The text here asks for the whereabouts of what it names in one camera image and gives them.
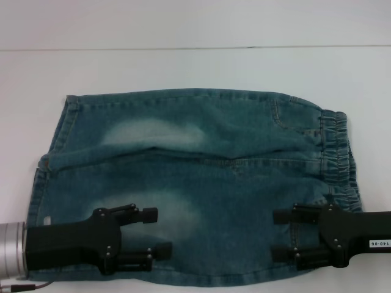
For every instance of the blue denim shorts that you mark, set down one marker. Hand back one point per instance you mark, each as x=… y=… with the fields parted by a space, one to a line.
x=214 y=171

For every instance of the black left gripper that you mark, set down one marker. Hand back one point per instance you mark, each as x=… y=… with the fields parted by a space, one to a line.
x=76 y=241

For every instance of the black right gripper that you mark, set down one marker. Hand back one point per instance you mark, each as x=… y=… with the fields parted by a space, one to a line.
x=351 y=229

